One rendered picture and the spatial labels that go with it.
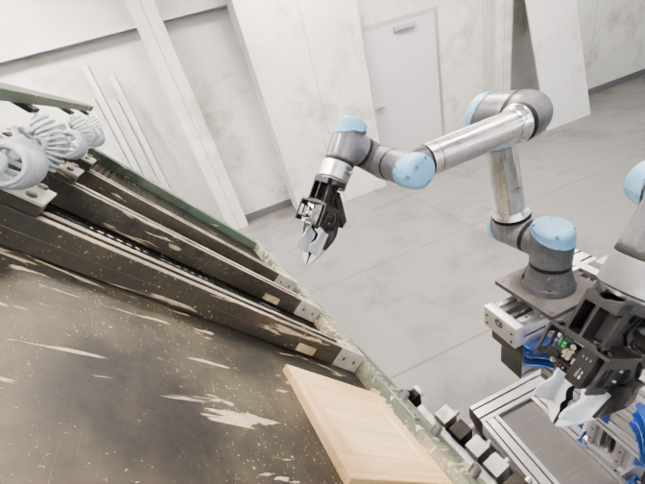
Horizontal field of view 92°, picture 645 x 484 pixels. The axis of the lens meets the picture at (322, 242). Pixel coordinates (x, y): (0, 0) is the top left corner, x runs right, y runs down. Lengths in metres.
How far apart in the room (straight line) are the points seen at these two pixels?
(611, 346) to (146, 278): 0.80
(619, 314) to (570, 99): 6.61
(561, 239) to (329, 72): 3.84
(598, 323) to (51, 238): 0.87
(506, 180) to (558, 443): 1.23
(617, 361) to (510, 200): 0.75
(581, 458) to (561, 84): 5.86
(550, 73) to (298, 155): 4.31
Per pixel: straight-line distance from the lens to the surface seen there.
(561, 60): 6.95
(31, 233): 0.79
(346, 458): 0.73
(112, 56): 5.11
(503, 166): 1.10
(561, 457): 1.89
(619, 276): 0.48
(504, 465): 1.21
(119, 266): 0.79
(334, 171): 0.74
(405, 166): 0.68
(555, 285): 1.23
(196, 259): 1.16
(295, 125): 4.45
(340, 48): 4.65
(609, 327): 0.50
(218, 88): 4.97
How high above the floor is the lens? 1.86
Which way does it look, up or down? 28 degrees down
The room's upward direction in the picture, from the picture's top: 17 degrees counter-clockwise
